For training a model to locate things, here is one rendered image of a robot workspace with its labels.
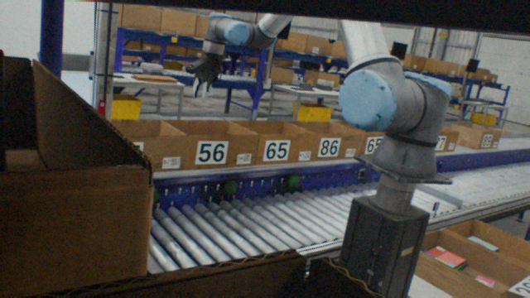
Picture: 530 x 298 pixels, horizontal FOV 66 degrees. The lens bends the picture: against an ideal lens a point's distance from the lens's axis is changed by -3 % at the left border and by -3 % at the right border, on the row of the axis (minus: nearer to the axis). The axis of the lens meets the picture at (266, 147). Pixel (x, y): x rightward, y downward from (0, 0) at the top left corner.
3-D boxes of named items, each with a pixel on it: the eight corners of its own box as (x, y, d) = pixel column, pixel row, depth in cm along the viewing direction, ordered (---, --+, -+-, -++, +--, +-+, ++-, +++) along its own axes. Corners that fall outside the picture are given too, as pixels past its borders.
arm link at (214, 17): (217, 12, 166) (206, 8, 174) (210, 43, 170) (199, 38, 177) (237, 16, 172) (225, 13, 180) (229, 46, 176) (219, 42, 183)
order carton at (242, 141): (183, 171, 187) (187, 135, 182) (157, 152, 209) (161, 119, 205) (255, 166, 211) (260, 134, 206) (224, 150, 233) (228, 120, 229)
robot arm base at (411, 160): (448, 180, 120) (458, 146, 118) (401, 177, 111) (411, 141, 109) (402, 159, 136) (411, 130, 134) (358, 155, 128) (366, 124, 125)
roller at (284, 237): (297, 260, 162) (299, 248, 161) (227, 207, 201) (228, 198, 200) (306, 257, 165) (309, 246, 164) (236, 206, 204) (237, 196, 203)
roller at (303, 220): (332, 251, 174) (334, 240, 173) (260, 203, 213) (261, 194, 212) (340, 248, 177) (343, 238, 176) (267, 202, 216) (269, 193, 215)
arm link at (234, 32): (257, 26, 165) (240, 20, 174) (232, 19, 158) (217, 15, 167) (251, 49, 168) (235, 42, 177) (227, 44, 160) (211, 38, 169)
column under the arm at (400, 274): (424, 309, 133) (451, 215, 125) (373, 333, 118) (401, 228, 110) (363, 269, 153) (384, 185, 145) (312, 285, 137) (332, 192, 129)
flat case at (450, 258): (466, 262, 163) (467, 259, 162) (445, 276, 150) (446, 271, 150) (435, 247, 172) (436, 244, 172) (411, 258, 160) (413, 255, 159)
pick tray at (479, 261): (493, 320, 132) (503, 294, 129) (395, 264, 160) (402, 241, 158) (526, 297, 150) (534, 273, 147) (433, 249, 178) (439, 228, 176)
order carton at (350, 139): (311, 162, 234) (317, 133, 230) (279, 147, 257) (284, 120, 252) (358, 159, 258) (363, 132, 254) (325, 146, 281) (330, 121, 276)
